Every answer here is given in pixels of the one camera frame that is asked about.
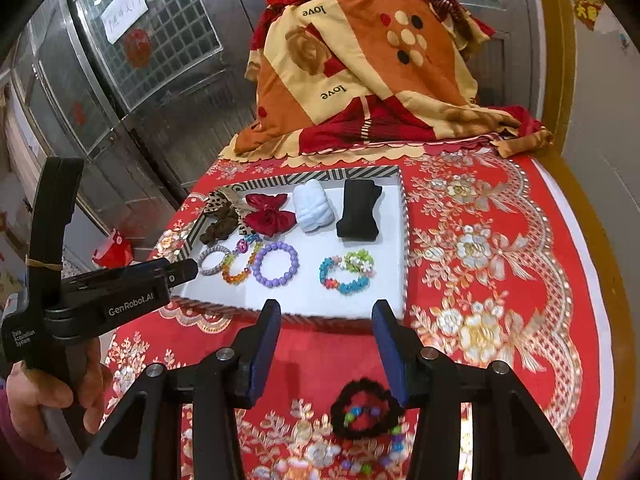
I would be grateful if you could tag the orange red patterned blanket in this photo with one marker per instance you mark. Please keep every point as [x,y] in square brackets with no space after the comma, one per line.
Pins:
[375,60]

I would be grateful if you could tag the red satin bow hair clip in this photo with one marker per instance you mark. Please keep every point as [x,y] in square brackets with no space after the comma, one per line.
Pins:
[265,220]

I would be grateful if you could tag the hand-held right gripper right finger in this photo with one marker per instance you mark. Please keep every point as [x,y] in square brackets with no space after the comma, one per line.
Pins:
[392,355]

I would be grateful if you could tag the white paper sign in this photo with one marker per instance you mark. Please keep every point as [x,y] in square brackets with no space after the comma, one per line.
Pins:
[125,10]

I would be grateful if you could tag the small red door decoration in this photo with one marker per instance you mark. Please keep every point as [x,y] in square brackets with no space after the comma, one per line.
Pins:
[80,114]

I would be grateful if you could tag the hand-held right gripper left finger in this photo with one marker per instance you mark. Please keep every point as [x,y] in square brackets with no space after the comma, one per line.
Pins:
[265,350]

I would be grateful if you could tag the white fluffy hair clip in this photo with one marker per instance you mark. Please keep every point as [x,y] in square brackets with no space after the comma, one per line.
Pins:
[312,207]

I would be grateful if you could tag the brown bear bow hair clip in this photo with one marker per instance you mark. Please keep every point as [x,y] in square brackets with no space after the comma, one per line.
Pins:
[220,227]

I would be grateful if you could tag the red gold wall decoration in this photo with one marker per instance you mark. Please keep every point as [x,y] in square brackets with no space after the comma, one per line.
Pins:
[586,2]

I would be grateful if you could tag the black scrunchie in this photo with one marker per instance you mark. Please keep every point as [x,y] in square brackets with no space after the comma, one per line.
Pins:
[338,412]

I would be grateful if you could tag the round red door decoration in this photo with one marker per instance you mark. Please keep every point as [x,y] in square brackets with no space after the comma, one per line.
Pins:
[137,47]

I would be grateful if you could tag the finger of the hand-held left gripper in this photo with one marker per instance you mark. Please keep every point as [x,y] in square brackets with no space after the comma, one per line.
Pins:
[182,272]

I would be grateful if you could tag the person's left forearm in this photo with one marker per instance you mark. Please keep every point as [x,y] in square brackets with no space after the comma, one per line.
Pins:
[22,445]

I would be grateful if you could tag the metal glass door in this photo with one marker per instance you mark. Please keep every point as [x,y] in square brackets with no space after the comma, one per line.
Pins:
[190,85]
[510,35]

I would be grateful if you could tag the red bag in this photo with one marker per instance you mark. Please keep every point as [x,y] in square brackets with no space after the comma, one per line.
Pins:
[112,250]

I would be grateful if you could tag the person's left hand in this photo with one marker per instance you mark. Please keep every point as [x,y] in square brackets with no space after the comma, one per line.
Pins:
[97,380]

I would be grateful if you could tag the red floral tablecloth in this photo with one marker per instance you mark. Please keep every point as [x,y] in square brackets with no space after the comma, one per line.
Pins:
[475,240]

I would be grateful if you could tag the black velvet hair clip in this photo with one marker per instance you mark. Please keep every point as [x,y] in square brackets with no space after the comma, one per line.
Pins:
[357,210]

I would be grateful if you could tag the striped shallow tray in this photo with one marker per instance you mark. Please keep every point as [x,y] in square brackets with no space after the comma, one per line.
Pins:
[305,305]

